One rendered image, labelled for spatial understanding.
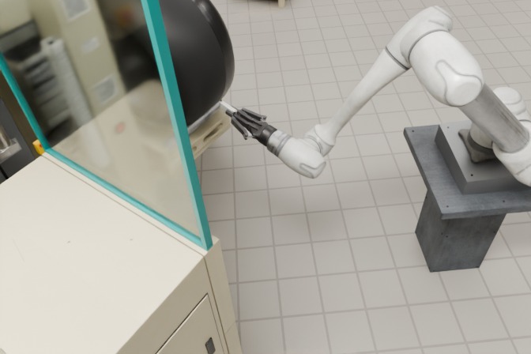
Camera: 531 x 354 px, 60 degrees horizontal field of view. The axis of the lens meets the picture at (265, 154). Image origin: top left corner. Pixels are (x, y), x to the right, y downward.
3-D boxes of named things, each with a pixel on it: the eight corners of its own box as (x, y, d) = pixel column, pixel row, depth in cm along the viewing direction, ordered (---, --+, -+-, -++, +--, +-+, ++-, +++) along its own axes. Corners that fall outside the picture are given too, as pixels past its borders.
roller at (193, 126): (165, 159, 171) (163, 149, 168) (156, 154, 173) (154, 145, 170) (224, 107, 191) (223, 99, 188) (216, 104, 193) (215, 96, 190)
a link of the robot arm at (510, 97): (498, 116, 189) (514, 73, 172) (525, 148, 176) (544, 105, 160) (461, 126, 188) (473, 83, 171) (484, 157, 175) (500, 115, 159)
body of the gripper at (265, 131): (280, 125, 166) (260, 111, 168) (267, 138, 161) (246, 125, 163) (276, 138, 172) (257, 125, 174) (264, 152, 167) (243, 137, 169)
